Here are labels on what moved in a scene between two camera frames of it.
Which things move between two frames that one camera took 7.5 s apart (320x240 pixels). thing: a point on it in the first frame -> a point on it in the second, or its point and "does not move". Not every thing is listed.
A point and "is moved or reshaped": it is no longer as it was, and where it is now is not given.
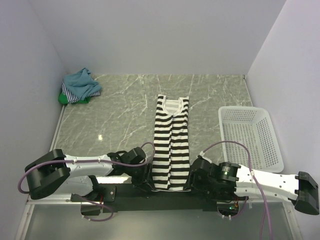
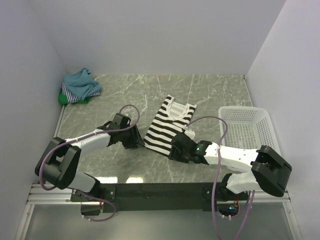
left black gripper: (145, 179) -> (136, 139)
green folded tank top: (63, 100) does not move
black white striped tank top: (171, 151) is moved or reshaped
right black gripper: (192, 181) -> (174, 154)
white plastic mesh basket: (250, 127) does not move
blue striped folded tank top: (72, 98) does not move
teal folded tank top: (81, 84) does not move
